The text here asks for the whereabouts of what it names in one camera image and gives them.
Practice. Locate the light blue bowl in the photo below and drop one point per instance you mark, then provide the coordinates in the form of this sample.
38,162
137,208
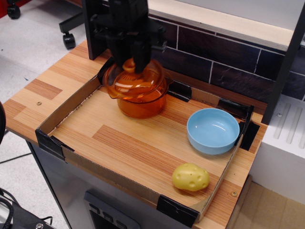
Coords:
212,131

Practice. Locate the black office chair base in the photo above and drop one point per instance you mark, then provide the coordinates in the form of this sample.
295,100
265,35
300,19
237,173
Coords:
66,26

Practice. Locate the orange transparent pot lid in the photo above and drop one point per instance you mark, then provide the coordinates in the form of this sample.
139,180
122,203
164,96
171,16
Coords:
124,83

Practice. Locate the orange transparent pot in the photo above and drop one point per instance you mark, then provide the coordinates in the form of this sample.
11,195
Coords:
147,106

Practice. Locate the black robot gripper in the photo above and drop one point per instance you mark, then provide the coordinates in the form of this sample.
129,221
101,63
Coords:
127,24

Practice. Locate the white ribbed drainer block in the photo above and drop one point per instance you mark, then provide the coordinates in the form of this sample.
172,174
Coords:
279,164

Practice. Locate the black caster wheel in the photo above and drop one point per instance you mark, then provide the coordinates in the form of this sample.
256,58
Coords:
13,11

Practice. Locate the yellow toy potato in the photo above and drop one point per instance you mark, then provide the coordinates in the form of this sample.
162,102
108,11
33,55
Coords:
190,177

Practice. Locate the black left vertical post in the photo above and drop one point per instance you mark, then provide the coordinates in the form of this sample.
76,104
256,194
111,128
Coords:
90,8

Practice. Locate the cardboard fence with black tape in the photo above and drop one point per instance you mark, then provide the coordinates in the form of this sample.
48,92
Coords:
88,144

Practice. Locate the dark right vertical post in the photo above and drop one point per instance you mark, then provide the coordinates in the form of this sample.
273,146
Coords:
285,68

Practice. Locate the grey control panel with buttons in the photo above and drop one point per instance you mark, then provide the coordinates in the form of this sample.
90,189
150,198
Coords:
104,216

